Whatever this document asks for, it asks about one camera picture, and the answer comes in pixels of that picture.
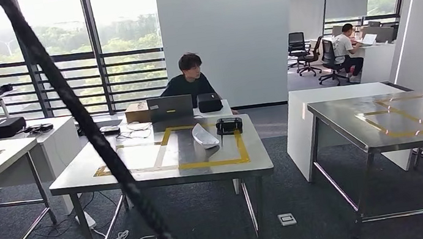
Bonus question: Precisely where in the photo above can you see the white curved plastic part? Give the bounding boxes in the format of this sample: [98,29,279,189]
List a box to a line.
[191,121,220,151]

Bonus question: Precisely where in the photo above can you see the black hard case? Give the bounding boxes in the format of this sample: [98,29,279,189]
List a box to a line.
[197,91,224,114]
[0,115,29,140]

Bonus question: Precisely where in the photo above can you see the black open holder device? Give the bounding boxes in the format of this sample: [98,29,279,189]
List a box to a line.
[215,115,245,138]

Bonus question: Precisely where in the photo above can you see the person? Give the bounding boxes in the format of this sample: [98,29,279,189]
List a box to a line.
[155,47,238,124]
[329,21,366,80]

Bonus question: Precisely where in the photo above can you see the grey laptop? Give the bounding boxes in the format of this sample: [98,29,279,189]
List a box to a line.
[146,93,195,123]

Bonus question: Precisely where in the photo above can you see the brown cardboard box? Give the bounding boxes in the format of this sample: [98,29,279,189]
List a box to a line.
[123,101,152,126]

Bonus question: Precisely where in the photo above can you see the black power adapter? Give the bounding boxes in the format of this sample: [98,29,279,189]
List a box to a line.
[99,124,121,137]

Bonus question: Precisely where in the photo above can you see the black window railing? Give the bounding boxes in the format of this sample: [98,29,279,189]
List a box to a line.
[0,39,171,127]

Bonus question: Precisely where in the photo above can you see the black office chair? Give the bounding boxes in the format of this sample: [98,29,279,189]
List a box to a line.
[294,35,329,79]
[313,37,351,88]
[284,31,310,70]

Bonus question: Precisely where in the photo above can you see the floor socket plate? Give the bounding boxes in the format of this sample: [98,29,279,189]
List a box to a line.
[277,212,298,227]

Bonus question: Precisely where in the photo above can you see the white power strip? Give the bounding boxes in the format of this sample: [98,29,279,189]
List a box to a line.
[75,210,98,231]

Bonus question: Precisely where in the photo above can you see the black small devices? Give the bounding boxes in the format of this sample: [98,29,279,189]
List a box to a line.
[23,122,55,136]

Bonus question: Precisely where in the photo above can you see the white office desk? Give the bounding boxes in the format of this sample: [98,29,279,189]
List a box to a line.
[309,27,402,91]

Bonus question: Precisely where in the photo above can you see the silver laptop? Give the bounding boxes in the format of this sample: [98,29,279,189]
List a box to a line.
[360,32,379,47]

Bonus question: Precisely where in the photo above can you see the tangled thin cables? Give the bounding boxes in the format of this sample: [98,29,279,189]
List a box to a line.
[113,120,154,143]

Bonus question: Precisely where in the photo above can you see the black braided cable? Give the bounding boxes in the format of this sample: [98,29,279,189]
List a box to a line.
[0,0,195,239]

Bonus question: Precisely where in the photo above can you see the black floor cables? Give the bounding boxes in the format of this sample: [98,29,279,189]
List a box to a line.
[28,189,121,239]

